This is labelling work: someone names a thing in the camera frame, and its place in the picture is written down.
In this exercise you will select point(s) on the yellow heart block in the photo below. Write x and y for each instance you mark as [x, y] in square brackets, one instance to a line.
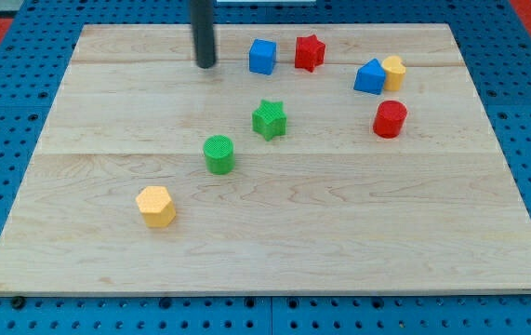
[394, 73]

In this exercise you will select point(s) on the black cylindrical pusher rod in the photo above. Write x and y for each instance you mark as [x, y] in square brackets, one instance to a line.
[203, 34]

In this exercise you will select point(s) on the green star block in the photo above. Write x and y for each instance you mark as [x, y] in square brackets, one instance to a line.
[269, 119]

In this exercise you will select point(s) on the light wooden board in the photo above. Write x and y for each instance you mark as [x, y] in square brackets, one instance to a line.
[328, 209]

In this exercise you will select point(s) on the green cylinder block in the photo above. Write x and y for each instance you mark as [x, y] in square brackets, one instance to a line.
[219, 155]

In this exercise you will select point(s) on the blue triangular prism block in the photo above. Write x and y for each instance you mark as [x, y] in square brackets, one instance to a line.
[370, 78]

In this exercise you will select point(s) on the red cylinder block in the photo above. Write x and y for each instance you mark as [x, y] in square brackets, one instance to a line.
[389, 119]

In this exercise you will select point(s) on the blue cube block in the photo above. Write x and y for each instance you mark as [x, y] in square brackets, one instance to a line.
[262, 56]

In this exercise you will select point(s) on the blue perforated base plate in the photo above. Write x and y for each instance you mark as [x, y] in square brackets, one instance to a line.
[493, 38]

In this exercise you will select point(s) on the red star block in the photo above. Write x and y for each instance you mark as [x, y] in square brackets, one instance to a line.
[309, 52]

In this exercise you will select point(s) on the yellow hexagon block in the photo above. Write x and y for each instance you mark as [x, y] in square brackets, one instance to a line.
[156, 206]

